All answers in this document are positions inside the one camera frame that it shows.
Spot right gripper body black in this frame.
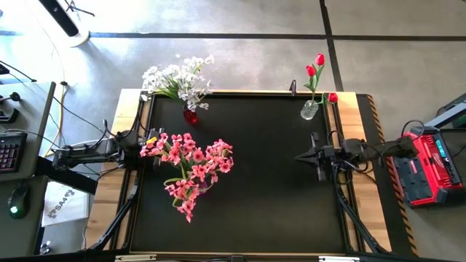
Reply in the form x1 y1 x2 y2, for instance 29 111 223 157
310 131 345 182

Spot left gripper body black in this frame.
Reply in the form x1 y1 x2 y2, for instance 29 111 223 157
141 127 165 148

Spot small pink blossom bunch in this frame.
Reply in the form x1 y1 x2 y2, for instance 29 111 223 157
140 132 205 190

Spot red glass vase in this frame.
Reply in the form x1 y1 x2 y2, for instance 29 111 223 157
182 108 200 127

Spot white blossom flower bunch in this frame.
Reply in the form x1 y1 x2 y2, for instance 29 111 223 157
140 64 183 110
170 54 216 113

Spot red tulip green stem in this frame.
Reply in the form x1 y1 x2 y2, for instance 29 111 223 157
312 52 326 105
304 64 317 105
315 92 339 108

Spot pink veined flower spray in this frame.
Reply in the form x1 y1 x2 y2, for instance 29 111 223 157
163 177 200 223
198 139 234 190

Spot clear textured glass vase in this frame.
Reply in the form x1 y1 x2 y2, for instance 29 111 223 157
300 98 320 121

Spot hazard striped floor mat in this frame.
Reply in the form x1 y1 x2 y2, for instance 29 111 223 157
355 93 419 258

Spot red and black power unit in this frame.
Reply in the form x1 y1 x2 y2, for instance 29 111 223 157
392 125 466 209

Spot white label strip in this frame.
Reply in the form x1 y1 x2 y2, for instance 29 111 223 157
114 253 158 262
318 255 361 262

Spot black desk support beam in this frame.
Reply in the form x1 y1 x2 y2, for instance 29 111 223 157
34 156 98 196

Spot white printed paper sheet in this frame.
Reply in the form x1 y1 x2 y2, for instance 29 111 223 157
41 180 91 229

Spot grey side desk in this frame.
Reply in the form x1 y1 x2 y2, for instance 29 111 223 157
0 82 58 258

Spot grey equipment case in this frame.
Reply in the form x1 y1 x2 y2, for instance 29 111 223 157
424 92 466 129

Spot white floor stand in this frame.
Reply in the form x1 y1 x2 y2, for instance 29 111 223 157
36 0 91 48

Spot black keyboard red lights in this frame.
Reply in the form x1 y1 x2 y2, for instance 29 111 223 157
0 132 28 174

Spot black computer mouse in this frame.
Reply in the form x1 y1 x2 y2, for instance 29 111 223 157
7 184 31 220

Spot black diagonal frame strut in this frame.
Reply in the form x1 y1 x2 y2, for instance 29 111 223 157
333 169 389 255
89 181 141 252

